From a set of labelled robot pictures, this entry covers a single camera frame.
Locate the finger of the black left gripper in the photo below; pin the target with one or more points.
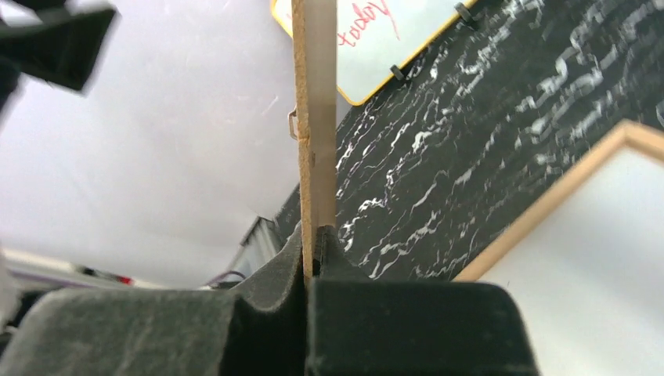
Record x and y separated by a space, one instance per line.
61 47

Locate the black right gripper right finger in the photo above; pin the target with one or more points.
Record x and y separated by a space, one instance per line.
359 326

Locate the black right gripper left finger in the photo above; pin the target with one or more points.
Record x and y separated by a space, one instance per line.
254 328

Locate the brown frame backing board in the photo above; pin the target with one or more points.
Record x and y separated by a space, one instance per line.
314 114

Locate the wooden picture frame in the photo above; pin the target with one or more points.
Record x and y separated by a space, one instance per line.
625 134

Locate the yellow-edged whiteboard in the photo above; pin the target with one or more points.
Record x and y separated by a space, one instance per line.
360 45

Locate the aluminium mounting rail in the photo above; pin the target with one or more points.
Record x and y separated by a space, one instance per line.
259 244

